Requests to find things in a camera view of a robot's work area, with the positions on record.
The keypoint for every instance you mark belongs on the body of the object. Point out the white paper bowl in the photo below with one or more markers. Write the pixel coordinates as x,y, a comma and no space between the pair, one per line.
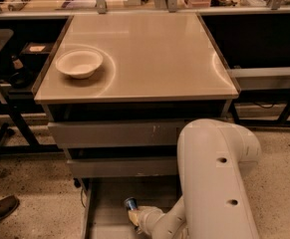
80,63

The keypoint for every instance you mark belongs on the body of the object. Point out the grey drawer cabinet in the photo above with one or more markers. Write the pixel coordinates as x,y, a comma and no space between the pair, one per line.
157,66

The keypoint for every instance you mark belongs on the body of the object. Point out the grey open bottom drawer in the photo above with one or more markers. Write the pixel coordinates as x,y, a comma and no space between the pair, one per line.
105,214

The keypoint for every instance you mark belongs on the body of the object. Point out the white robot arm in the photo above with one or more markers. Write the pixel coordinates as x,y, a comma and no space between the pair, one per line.
212,155

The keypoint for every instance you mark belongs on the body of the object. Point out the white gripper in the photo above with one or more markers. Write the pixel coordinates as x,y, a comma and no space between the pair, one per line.
149,217

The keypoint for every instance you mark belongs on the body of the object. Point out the blue silver redbull can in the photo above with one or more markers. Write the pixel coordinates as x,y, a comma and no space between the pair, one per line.
131,204

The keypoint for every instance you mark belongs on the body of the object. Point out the grey top drawer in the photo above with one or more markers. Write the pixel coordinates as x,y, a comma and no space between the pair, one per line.
119,133

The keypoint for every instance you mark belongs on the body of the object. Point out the grey middle drawer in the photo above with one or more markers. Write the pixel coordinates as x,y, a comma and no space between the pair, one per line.
123,167

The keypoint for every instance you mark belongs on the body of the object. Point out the black table leg frame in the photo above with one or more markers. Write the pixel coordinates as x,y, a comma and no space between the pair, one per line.
234,113

